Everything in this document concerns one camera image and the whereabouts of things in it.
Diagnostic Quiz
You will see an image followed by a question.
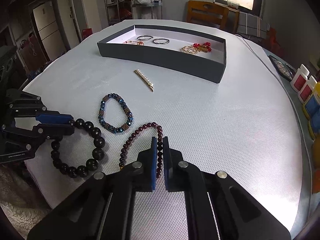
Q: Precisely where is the dark red bead bracelet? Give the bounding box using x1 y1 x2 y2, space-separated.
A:
119 121 165 180

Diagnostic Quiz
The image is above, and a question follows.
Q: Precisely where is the large black bead bracelet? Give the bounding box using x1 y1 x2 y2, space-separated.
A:
50 119 105 179

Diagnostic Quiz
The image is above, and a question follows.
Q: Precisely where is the gold pearl ring brooch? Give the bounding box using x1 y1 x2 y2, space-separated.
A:
181 46 198 55

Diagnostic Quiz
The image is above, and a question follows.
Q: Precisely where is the silver metal bangle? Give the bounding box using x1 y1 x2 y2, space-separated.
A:
136 35 153 41
152 38 170 45

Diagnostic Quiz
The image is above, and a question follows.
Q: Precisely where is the dark grey jewelry box tray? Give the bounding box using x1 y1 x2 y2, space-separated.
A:
97 24 227 83

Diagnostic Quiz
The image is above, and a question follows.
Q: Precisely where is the red bead gold jewelry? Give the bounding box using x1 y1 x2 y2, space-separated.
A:
192 42 212 54

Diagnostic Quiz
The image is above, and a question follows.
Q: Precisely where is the pearl gold hair clip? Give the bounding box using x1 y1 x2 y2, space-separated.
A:
134 69 154 92

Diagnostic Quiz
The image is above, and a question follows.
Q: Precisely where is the white table cloth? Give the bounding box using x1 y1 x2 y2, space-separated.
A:
25 20 310 236

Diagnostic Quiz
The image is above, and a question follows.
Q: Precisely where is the red bag on floor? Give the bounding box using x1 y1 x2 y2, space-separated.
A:
82 28 93 40

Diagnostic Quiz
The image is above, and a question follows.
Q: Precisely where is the white refrigerator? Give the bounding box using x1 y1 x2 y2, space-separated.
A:
33 1 66 61

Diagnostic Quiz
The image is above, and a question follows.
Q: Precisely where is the small metal cart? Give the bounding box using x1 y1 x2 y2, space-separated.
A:
131 0 163 20

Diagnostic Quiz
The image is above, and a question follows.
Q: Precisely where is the metal storage shelf rack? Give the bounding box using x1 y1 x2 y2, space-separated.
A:
104 0 133 25

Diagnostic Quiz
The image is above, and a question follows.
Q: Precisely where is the wooden chair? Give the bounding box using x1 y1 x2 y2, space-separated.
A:
187 0 229 30

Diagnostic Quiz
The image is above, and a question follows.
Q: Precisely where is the black patterned tray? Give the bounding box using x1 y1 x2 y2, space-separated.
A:
268 55 295 81

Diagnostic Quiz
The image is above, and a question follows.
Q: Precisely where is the yellow cap blue bottle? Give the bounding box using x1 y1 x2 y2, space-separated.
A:
302 82 320 120

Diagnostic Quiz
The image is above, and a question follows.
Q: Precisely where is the grey plaid folded cloth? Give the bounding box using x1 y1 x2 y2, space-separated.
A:
236 12 270 39

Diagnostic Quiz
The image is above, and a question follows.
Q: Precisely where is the white red label bottle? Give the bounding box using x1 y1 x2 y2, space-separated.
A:
290 64 310 93

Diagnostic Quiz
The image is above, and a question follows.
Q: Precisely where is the blue bead bracelet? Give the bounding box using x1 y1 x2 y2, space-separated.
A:
98 93 134 134

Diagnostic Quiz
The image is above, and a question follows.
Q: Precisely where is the pink cord tassel bracelet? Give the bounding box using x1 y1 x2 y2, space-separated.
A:
123 39 145 46

